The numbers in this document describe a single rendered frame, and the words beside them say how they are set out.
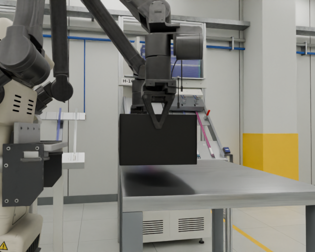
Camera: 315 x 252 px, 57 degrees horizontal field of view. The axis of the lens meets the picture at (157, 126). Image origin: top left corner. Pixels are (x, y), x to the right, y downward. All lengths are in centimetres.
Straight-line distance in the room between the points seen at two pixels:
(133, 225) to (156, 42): 38
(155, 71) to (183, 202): 27
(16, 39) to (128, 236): 47
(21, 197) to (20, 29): 41
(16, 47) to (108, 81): 328
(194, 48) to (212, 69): 369
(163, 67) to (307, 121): 450
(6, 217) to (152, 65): 55
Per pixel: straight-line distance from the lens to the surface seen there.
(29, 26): 75
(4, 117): 84
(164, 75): 63
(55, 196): 208
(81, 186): 396
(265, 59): 411
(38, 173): 82
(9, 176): 84
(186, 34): 65
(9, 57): 70
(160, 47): 64
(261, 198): 65
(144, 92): 62
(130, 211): 59
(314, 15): 545
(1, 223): 90
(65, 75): 111
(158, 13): 67
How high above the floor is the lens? 93
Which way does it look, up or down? 1 degrees up
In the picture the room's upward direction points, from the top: straight up
